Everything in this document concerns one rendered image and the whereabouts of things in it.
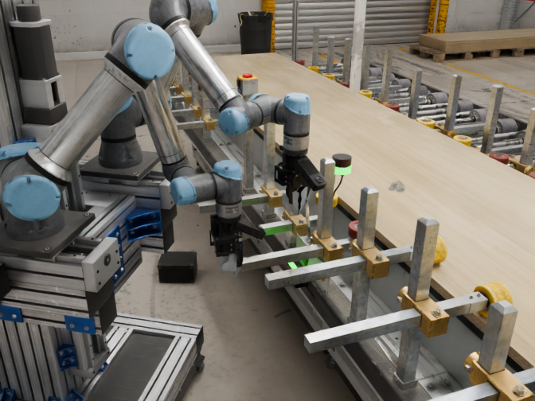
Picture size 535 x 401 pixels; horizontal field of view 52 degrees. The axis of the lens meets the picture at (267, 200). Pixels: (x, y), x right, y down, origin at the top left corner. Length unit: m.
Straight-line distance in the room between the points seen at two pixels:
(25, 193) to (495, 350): 1.03
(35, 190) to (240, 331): 1.65
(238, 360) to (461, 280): 1.31
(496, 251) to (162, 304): 1.80
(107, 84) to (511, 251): 1.22
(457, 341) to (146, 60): 1.10
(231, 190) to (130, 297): 1.67
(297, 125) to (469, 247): 0.64
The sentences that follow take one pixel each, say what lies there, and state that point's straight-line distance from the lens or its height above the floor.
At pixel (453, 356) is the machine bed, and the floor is 0.68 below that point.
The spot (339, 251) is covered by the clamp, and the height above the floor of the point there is 0.86.
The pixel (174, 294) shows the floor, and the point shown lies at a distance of 3.03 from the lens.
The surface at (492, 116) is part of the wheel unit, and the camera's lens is 2.69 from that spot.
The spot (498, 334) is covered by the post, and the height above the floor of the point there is 1.07.
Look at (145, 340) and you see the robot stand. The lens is 2.42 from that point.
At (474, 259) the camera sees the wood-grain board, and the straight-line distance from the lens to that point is 1.69.
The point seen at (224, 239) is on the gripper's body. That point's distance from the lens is 1.56.
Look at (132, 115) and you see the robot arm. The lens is 1.87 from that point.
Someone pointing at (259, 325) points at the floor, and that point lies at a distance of 2.79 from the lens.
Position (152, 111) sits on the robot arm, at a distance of 1.48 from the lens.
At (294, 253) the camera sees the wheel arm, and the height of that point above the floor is 0.86.
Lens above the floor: 1.73
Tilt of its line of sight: 26 degrees down
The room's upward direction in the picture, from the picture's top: straight up
